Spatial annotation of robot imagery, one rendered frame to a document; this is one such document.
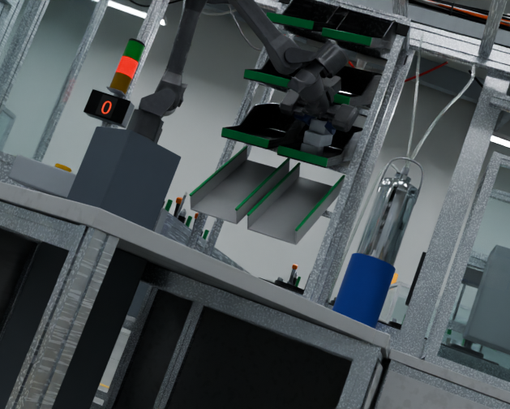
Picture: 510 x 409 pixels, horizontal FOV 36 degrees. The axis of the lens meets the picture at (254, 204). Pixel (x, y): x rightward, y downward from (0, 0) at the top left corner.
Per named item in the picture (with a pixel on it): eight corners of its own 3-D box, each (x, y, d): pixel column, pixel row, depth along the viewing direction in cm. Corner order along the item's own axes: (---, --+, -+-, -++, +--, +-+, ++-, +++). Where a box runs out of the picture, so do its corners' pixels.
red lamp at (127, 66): (128, 75, 223) (135, 58, 224) (113, 70, 224) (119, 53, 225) (134, 81, 228) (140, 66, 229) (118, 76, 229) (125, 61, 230)
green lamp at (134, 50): (135, 58, 224) (141, 43, 225) (119, 53, 225) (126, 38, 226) (140, 65, 229) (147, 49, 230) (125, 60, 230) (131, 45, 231)
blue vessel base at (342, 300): (369, 342, 258) (396, 264, 262) (323, 326, 262) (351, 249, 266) (370, 345, 273) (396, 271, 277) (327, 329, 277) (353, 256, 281)
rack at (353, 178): (309, 311, 194) (414, 17, 205) (174, 262, 202) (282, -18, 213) (317, 317, 214) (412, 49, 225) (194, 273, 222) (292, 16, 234)
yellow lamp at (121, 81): (122, 91, 223) (128, 75, 223) (106, 85, 224) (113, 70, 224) (127, 96, 227) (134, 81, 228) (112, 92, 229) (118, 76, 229)
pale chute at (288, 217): (296, 245, 185) (297, 230, 182) (246, 229, 190) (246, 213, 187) (344, 190, 206) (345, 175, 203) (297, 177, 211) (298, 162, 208)
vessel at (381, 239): (393, 264, 263) (430, 159, 269) (353, 251, 266) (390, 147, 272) (393, 270, 277) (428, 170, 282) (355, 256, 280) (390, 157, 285)
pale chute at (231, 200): (237, 225, 188) (237, 208, 186) (190, 209, 193) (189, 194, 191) (289, 172, 209) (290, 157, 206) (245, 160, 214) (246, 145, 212)
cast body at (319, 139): (319, 148, 189) (325, 118, 187) (303, 142, 191) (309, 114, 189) (335, 144, 196) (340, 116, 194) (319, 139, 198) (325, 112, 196)
